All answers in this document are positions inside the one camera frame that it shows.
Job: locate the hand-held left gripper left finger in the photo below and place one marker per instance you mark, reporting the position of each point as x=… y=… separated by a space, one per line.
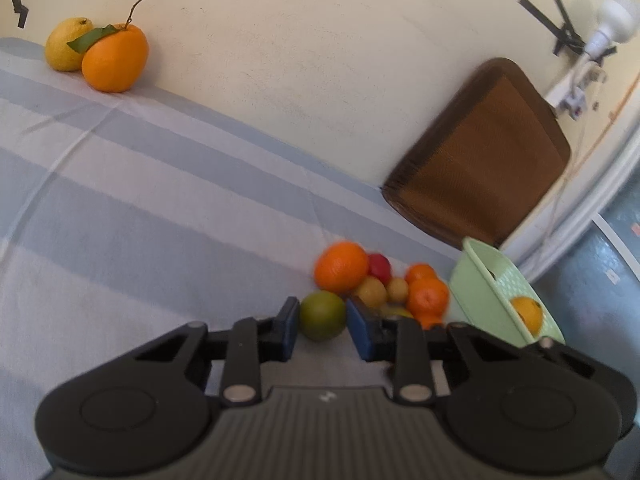
x=291 y=325

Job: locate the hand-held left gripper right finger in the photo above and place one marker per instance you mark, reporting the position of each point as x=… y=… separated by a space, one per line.
x=357 y=332

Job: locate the green citrus fruit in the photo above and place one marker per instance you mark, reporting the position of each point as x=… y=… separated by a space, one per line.
x=322 y=316

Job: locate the small yellow-brown fruit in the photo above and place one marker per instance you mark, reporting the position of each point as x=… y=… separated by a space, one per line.
x=371 y=292

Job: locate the small yellow-green fruit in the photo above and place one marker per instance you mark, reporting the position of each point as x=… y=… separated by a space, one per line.
x=398 y=312

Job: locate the small pale yellow fruit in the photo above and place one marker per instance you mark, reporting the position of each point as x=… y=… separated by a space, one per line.
x=398 y=290

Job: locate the large orange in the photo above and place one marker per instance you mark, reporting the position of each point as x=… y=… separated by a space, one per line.
x=341 y=266

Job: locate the small red fruit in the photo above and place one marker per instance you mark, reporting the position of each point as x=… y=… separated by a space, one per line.
x=380 y=267

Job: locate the light green plastic basket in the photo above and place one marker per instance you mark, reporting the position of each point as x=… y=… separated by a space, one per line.
x=480 y=280

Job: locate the large yellow-orange citrus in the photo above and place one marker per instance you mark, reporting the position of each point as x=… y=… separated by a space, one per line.
x=527 y=314

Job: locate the blue white striped cloth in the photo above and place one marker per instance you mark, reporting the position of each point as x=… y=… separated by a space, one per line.
x=150 y=200

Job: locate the brown woven seat mat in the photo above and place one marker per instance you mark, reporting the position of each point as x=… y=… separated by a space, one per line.
x=480 y=160

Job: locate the white window sticker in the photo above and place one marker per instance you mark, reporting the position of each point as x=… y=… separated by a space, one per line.
x=611 y=276

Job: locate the white framed frosted window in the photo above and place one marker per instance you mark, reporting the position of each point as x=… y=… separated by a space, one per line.
x=590 y=210

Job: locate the orange with leaf and stem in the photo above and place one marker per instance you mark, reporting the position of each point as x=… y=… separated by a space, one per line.
x=115 y=62

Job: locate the white power strip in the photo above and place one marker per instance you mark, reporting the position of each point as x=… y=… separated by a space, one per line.
x=575 y=92

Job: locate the yellow pear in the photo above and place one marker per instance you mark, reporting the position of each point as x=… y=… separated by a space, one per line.
x=60 y=50

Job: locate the white light bulb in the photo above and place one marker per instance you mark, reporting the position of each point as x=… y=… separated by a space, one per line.
x=615 y=17

